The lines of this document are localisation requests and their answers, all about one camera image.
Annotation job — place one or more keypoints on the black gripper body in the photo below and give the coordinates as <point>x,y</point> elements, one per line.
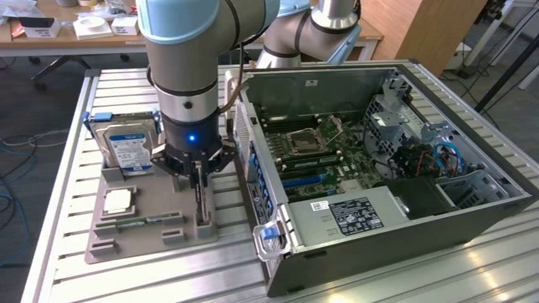
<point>191,132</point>

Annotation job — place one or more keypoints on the green graphics card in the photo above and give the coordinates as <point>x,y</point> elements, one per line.
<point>203,205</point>

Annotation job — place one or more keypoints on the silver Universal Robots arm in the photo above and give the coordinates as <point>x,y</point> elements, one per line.
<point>180,63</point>

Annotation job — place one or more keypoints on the hard disk in blue caddy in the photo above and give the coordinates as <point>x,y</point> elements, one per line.
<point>121,148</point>

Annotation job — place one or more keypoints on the silver CPU chip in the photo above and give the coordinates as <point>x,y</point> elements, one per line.
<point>115,202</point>

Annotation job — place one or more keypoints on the grey plastic parts rack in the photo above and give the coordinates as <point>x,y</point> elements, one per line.
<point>168,214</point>

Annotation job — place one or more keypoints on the black expansion slot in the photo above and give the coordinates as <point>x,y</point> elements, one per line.
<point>303,173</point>

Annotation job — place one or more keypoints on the blue expansion slot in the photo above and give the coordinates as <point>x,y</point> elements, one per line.
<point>303,182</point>

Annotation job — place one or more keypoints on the green RAM stick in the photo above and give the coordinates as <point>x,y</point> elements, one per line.
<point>311,161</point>
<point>139,221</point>

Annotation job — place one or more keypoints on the metal socket cover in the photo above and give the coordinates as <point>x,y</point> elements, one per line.
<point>332,129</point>

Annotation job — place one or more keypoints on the green motherboard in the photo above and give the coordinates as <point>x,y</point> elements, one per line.
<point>350,158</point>

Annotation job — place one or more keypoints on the grey power supply unit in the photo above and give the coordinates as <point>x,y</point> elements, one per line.
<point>358,214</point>

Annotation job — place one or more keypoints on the white labelled carton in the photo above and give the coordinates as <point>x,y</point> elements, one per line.
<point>124,26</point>

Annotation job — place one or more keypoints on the perforated metal drive cage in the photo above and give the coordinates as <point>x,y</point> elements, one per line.
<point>380,139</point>

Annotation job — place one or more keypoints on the white box with round dish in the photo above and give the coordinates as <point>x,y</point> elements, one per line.
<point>89,31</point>

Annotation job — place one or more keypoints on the wooden desk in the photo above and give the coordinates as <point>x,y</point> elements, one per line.
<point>63,44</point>

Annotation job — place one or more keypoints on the white box with black lid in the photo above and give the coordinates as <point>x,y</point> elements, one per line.
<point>41,31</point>

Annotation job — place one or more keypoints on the open grey PC case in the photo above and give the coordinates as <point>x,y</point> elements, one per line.
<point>379,252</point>

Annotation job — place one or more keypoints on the wooden cabinet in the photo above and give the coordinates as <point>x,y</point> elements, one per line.
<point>420,31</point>

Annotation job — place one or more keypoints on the metal disk bay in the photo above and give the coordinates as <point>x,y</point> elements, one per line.
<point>484,186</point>

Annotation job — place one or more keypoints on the black slanted stand pole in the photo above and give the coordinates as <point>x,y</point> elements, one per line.
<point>483,102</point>

